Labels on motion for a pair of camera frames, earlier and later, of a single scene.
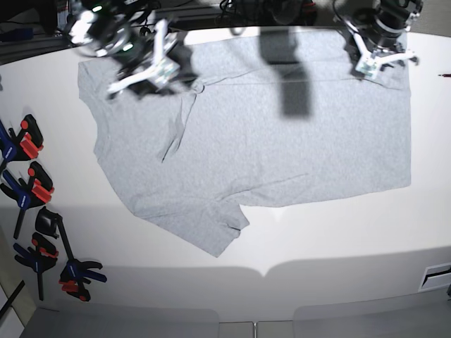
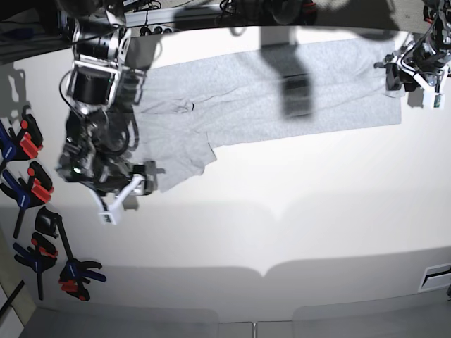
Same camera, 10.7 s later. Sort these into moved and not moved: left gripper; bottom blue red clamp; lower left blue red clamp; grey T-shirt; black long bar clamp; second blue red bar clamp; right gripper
Moved: left gripper; right gripper; grey T-shirt
Not moved: lower left blue red clamp; black long bar clamp; second blue red bar clamp; bottom blue red clamp
